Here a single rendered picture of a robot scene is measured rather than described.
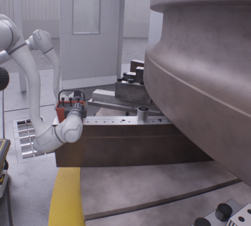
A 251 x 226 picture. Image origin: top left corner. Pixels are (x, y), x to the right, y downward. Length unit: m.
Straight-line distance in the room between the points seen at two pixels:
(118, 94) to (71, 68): 2.01
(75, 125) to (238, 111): 0.73
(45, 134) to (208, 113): 0.79
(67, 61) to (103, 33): 0.94
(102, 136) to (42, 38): 0.86
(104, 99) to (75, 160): 1.23
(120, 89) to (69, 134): 1.56
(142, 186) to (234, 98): 0.93
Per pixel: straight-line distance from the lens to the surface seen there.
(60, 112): 1.48
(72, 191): 1.97
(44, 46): 1.72
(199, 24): 1.26
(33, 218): 1.83
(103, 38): 4.51
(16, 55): 1.04
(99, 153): 1.63
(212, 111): 0.95
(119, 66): 4.86
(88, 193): 1.51
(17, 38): 1.03
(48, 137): 1.12
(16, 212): 1.91
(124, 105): 2.66
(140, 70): 2.52
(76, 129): 1.05
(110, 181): 1.59
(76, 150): 1.62
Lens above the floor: 1.40
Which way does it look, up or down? 20 degrees down
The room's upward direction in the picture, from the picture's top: 3 degrees clockwise
